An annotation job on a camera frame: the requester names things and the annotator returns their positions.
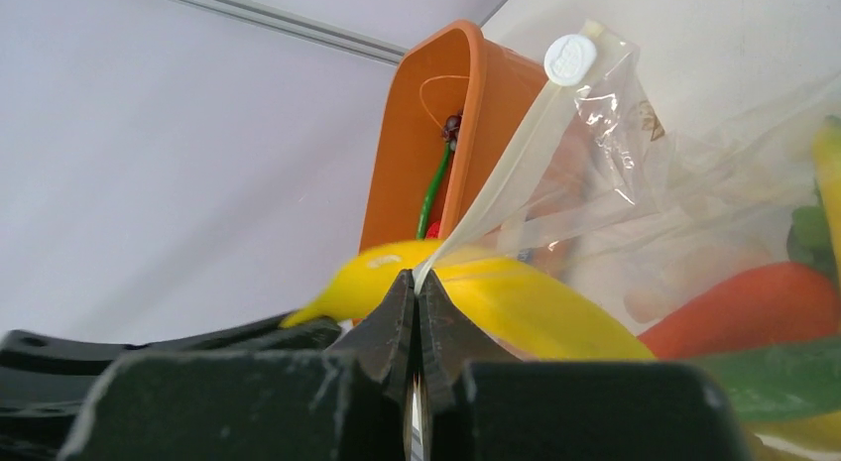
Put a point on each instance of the green leafy toy vegetable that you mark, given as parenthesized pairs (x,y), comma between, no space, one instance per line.
(792,380)

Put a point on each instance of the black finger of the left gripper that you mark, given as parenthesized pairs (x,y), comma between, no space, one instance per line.
(44,380)

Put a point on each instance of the clear zip top bag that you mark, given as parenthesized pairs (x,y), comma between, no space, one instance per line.
(592,191)

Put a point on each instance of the red toy strawberry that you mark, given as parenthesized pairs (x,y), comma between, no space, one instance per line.
(432,231)

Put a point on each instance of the orange plastic bin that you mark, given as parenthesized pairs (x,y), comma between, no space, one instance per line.
(456,70)

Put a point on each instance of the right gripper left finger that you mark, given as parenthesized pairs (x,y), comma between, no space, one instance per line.
(374,408)

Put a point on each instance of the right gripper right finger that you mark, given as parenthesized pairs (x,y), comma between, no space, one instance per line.
(449,342)

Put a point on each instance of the dark purple toy grapes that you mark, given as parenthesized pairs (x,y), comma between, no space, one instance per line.
(450,130)

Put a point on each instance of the yellow banana bunch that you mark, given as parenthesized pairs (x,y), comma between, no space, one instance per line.
(807,438)

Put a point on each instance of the orange toy carrot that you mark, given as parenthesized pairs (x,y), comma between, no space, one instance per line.
(775,303)

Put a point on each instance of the green toy chili pepper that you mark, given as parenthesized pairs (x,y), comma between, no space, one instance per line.
(432,189)

